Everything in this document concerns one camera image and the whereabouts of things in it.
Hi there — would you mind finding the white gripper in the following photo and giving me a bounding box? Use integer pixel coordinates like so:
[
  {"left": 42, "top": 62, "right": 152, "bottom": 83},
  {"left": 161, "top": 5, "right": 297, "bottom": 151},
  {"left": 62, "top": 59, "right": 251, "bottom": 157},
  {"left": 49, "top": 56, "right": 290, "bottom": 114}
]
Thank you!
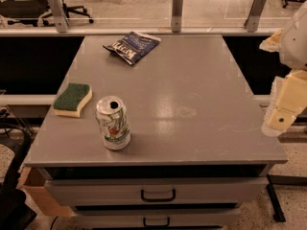
[{"left": 259, "top": 2, "right": 307, "bottom": 137}]

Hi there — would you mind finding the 7up soda can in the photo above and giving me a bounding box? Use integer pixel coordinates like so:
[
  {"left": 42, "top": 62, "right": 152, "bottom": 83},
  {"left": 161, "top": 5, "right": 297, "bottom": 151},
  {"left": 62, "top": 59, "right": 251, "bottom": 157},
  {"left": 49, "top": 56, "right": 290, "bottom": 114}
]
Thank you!
[{"left": 96, "top": 96, "right": 130, "bottom": 150}]

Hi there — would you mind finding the blue chip bag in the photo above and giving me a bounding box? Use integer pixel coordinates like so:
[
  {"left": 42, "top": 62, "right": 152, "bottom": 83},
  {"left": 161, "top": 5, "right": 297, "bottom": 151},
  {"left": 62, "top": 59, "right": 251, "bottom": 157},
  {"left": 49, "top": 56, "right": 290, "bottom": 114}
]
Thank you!
[{"left": 104, "top": 32, "right": 161, "bottom": 65}]

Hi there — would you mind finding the black table leg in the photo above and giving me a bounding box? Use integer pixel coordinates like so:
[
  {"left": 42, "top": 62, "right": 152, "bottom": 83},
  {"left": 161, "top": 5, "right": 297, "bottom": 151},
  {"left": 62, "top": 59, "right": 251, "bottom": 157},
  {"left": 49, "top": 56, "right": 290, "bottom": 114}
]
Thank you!
[{"left": 266, "top": 175, "right": 286, "bottom": 222}]

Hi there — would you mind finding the upper grey drawer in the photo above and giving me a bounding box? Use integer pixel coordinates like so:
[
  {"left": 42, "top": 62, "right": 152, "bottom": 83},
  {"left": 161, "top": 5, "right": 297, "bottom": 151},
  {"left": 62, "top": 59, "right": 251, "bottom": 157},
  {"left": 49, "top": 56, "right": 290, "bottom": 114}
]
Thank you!
[{"left": 45, "top": 177, "right": 267, "bottom": 207}]

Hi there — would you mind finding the grey drawer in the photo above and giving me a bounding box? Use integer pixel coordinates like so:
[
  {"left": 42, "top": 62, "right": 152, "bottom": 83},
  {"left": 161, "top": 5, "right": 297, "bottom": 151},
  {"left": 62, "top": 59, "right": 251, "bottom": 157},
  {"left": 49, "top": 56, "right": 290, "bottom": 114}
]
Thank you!
[
  {"left": 45, "top": 177, "right": 267, "bottom": 207},
  {"left": 73, "top": 208, "right": 240, "bottom": 229}
]

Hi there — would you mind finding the lower grey drawer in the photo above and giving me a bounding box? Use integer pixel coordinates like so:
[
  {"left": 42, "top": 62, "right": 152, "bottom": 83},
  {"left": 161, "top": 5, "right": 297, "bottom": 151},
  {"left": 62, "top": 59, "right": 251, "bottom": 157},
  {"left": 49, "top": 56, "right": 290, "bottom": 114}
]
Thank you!
[{"left": 73, "top": 208, "right": 240, "bottom": 229}]

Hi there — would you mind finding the green yellow sponge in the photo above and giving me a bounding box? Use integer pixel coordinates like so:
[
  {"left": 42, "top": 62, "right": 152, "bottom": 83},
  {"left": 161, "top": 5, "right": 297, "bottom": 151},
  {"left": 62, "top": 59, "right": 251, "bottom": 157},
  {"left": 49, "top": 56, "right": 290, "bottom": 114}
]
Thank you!
[{"left": 53, "top": 83, "right": 92, "bottom": 118}]

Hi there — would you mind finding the black office chair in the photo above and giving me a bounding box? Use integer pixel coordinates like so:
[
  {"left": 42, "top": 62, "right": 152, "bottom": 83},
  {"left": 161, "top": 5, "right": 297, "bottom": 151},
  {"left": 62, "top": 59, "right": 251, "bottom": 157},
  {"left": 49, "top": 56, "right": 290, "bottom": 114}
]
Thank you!
[{"left": 0, "top": 0, "right": 94, "bottom": 27}]

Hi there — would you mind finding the cardboard box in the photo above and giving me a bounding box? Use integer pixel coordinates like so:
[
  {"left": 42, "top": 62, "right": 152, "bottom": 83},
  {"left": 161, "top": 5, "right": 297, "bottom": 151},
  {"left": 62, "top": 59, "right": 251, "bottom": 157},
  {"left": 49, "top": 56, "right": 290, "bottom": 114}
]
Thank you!
[{"left": 17, "top": 167, "right": 72, "bottom": 218}]

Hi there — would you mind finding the black chair at left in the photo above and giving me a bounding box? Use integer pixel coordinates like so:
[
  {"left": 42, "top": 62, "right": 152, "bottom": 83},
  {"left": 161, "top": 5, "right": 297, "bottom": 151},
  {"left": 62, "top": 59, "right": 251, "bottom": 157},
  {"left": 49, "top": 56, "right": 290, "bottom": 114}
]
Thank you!
[{"left": 0, "top": 123, "right": 36, "bottom": 230}]

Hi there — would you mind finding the right metal bracket post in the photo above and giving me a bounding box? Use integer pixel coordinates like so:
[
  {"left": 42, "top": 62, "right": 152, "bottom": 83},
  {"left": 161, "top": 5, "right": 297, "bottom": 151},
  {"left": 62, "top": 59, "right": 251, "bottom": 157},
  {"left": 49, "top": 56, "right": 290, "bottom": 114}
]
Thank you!
[{"left": 244, "top": 0, "right": 267, "bottom": 33}]

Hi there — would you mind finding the metal bracket post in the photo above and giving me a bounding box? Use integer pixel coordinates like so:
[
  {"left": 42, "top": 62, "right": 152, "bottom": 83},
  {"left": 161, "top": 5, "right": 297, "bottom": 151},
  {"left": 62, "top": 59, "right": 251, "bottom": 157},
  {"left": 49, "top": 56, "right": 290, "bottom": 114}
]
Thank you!
[
  {"left": 244, "top": 0, "right": 267, "bottom": 33},
  {"left": 47, "top": 0, "right": 69, "bottom": 33},
  {"left": 171, "top": 0, "right": 183, "bottom": 33}
]

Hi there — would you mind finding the middle metal bracket post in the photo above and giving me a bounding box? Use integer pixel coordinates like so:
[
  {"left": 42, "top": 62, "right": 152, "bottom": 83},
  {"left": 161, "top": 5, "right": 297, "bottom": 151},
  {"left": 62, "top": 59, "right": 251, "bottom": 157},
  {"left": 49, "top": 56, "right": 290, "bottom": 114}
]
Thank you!
[{"left": 171, "top": 0, "right": 183, "bottom": 33}]

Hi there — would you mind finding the black upper drawer handle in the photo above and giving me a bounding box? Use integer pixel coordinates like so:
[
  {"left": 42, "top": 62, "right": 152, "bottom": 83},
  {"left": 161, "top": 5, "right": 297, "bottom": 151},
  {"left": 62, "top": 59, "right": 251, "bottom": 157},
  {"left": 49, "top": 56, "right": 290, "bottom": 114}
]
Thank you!
[{"left": 140, "top": 189, "right": 177, "bottom": 203}]

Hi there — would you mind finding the black drawer handle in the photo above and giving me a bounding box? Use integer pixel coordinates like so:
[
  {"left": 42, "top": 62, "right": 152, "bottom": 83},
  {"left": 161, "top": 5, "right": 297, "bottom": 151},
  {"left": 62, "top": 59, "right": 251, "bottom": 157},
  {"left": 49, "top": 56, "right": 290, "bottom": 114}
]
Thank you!
[
  {"left": 142, "top": 217, "right": 171, "bottom": 228},
  {"left": 140, "top": 189, "right": 177, "bottom": 203}
]

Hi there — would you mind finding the black lower drawer handle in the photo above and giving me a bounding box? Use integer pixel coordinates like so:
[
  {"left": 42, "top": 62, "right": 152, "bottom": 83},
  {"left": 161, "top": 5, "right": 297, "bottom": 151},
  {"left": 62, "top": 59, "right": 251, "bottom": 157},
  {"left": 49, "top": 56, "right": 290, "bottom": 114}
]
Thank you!
[{"left": 142, "top": 217, "right": 171, "bottom": 228}]

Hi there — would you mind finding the left metal bracket post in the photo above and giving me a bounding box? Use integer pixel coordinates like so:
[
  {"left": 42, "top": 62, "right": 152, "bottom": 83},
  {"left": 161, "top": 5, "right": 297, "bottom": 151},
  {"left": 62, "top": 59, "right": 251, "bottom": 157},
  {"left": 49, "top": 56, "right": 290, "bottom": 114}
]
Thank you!
[{"left": 47, "top": 0, "right": 69, "bottom": 33}]

